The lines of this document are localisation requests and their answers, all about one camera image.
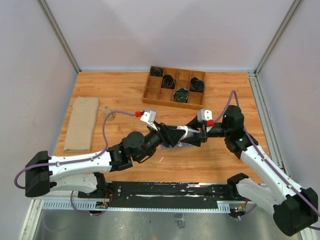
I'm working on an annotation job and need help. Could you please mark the rolled tie top left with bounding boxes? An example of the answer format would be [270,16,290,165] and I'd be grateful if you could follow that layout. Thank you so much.
[149,66,164,77]

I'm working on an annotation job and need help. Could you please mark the rolled tie right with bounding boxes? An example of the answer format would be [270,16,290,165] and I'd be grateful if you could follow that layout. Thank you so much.
[189,77,205,93]

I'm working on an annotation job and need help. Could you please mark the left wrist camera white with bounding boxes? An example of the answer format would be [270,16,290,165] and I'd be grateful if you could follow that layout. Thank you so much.
[140,109,158,131]

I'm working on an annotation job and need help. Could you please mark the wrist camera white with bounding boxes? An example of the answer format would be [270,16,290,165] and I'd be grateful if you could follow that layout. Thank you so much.
[140,109,158,131]
[197,109,213,123]

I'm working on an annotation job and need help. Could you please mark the rolled tie orange stripes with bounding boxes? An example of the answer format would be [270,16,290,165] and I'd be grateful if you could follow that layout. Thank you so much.
[161,74,176,89]

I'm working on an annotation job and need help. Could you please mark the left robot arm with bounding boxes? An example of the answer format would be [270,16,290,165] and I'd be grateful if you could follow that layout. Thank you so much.
[25,123,187,198]

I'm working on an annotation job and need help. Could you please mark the small glass bottle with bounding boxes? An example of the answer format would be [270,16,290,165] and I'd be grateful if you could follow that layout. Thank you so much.
[103,106,117,122]

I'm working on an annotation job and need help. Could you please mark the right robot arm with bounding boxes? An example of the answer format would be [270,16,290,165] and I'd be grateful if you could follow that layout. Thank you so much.
[178,105,320,237]

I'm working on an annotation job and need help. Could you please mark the blue weekly pill organizer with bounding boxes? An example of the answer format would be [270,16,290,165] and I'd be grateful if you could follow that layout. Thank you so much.
[160,142,191,150]

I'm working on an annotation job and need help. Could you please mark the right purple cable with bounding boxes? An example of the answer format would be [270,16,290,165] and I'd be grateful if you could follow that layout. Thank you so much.
[207,90,320,231]

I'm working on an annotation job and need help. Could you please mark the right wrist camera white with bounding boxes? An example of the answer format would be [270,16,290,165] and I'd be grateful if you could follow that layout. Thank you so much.
[197,109,213,123]

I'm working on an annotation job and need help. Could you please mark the wooden compartment tray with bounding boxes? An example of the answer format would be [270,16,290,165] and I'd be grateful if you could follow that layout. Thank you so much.
[142,65,207,110]

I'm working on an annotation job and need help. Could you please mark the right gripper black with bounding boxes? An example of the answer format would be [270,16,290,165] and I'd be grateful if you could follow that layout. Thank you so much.
[180,114,231,146]

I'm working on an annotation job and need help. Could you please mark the white pill bottle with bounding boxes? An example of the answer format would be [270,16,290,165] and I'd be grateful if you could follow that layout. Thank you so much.
[177,125,200,140]

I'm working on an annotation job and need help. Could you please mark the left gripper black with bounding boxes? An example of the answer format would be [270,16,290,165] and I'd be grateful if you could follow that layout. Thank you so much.
[136,121,186,162]

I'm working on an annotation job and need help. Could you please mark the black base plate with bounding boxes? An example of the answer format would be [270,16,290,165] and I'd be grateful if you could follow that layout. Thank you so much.
[77,181,246,210]

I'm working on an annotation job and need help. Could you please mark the rolled tie green pattern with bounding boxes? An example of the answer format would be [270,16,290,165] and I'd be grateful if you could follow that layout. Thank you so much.
[173,88,190,103]

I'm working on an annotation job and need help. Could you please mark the beige folded cloth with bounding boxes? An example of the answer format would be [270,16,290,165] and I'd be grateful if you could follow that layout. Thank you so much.
[63,97,100,152]

